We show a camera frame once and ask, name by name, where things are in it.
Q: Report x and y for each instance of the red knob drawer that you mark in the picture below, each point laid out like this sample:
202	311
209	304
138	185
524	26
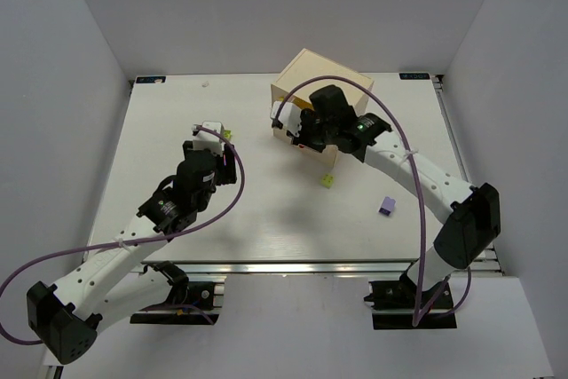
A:
328	157

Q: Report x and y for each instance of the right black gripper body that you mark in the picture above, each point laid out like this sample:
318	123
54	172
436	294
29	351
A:
306	126

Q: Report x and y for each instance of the blue label sticker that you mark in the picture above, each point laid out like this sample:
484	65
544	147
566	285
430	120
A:
150	79
414	76

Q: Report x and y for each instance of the aluminium right rail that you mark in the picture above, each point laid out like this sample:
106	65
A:
437	82

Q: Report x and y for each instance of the pale lime square lego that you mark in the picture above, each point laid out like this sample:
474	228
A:
327	180

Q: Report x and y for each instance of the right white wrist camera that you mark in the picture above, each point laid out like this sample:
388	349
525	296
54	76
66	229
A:
286	115

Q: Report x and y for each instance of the aluminium front rail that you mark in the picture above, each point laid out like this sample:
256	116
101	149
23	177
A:
295	268

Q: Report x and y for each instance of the left blue label sticker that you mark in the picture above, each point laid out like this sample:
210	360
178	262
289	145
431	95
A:
150	79

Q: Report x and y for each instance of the right blue label sticker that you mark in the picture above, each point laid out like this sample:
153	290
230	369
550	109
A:
414	76

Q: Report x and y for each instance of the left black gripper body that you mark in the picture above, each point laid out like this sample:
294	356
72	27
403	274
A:
226	166

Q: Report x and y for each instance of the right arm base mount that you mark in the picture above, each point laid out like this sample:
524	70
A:
393	309

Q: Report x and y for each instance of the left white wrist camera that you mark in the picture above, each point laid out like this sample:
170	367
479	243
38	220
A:
210	135

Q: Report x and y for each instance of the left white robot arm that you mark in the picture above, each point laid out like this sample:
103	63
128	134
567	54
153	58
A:
69	314

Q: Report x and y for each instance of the purple lego brick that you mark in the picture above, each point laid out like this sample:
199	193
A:
387	206

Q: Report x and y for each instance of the cream drawer cabinet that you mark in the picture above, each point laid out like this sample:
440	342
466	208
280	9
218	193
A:
315	82

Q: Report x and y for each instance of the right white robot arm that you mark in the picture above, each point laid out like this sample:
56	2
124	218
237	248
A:
470	215

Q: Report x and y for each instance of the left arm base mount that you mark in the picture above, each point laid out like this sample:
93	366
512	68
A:
199	303

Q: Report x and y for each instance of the aluminium rail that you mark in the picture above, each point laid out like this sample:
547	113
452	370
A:
295	268
437	82

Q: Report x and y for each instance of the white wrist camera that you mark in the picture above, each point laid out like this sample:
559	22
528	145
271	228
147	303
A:
210	135
286	115

